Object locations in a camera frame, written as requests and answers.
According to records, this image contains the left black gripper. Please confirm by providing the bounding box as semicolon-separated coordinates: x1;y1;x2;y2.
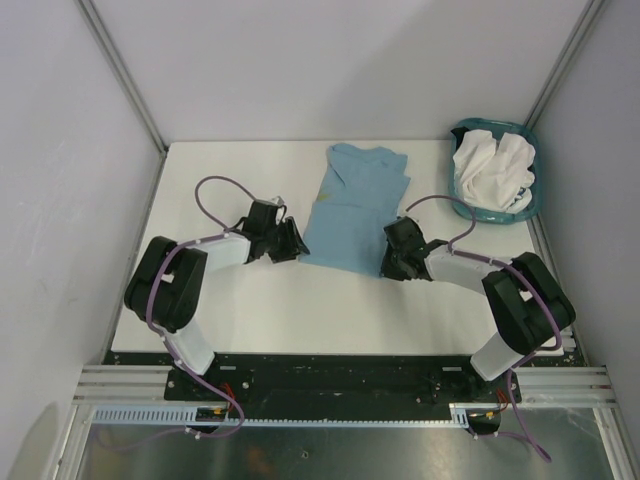
263;217;309;264

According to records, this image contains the light blue t shirt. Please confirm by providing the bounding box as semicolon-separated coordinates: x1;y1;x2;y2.
300;143;410;278

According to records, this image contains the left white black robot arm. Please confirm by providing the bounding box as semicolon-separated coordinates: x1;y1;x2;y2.
124;197;309;400

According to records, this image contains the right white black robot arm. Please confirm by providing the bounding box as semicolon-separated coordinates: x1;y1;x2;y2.
381;217;576;401

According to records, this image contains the white t shirt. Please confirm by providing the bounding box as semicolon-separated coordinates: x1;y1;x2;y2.
453;129;536;214

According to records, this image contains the teal laundry basket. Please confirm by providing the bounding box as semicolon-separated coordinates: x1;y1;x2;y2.
448;118;543;225

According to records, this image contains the black t shirt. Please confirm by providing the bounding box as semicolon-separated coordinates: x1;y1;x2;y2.
450;126;469;151

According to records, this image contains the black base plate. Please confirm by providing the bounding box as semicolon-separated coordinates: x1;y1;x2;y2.
163;352;523;407

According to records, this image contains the grey slotted cable duct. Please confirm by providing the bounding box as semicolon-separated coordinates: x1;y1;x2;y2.
90;404;501;427

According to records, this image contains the aluminium front rail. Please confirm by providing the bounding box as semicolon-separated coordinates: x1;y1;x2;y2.
73;365;618;408

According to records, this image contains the right aluminium frame post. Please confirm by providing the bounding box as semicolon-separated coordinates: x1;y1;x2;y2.
524;0;610;129

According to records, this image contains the aluminium frame post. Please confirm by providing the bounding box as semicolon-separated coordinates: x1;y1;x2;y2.
74;0;168;155
524;0;610;129

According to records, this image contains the left aluminium frame post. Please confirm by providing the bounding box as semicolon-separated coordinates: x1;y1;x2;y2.
74;0;168;155

